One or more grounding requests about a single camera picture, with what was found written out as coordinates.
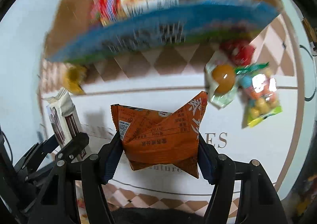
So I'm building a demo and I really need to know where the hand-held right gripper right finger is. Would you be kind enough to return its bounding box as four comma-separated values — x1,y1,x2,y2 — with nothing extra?
197,137,289,224

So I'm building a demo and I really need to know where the grey white snack packet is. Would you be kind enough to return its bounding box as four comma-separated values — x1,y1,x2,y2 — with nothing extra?
121,0,180,16

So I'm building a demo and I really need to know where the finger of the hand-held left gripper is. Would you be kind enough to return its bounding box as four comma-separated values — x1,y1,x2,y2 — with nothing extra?
14,134,61,173
25,132,90,183

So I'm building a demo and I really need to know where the white brown biscuit packet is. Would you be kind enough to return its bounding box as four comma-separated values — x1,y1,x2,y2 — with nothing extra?
46,88,87,161

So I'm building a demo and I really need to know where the orange snack packet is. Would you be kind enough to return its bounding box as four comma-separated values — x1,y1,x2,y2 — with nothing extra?
110,91,208,179

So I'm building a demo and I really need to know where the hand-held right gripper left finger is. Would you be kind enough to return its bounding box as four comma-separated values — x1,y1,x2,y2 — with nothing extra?
26,132,123,224

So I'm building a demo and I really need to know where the braised egg packet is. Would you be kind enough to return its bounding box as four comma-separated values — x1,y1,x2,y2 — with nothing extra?
205,52,240,111

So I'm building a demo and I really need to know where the colourful candy bag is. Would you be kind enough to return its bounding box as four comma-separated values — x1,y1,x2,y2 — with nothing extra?
235,62,283,128

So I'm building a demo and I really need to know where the yellow snack packet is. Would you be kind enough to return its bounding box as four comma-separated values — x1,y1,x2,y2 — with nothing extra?
63,64,88,96

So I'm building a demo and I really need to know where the small red snack packet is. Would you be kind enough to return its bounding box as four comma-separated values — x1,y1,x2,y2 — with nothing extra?
219,39,256,67

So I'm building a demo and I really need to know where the cardboard box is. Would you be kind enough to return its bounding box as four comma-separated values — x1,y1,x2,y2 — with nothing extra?
46,0,284,64

